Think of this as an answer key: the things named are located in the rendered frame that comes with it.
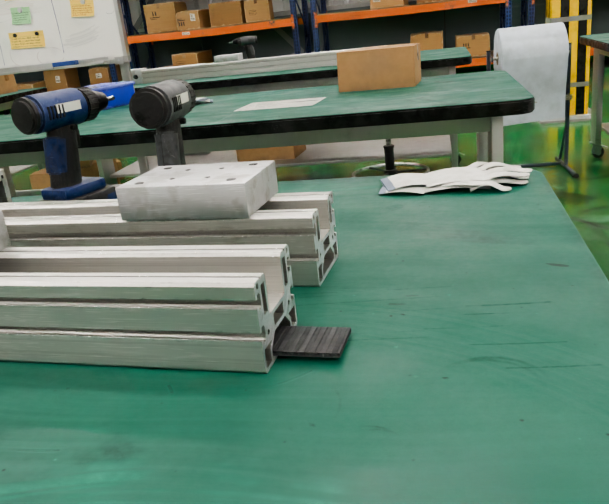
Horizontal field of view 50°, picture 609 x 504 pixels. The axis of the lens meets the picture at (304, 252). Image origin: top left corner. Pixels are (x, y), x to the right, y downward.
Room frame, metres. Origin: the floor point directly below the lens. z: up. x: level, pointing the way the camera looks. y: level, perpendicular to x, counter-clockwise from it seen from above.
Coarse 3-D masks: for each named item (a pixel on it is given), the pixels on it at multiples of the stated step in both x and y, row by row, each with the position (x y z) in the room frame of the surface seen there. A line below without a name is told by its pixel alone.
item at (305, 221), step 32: (320, 192) 0.77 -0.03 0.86; (32, 224) 0.79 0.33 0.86; (64, 224) 0.77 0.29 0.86; (96, 224) 0.76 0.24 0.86; (128, 224) 0.75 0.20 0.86; (160, 224) 0.74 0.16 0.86; (192, 224) 0.72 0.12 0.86; (224, 224) 0.71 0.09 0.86; (256, 224) 0.70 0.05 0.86; (288, 224) 0.69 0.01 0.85; (320, 224) 0.75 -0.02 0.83; (320, 256) 0.70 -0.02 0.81
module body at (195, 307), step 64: (0, 256) 0.66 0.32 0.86; (64, 256) 0.64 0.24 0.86; (128, 256) 0.62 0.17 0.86; (192, 256) 0.60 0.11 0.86; (256, 256) 0.58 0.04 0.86; (0, 320) 0.58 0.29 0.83; (64, 320) 0.56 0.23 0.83; (128, 320) 0.54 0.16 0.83; (192, 320) 0.52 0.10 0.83; (256, 320) 0.50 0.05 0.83
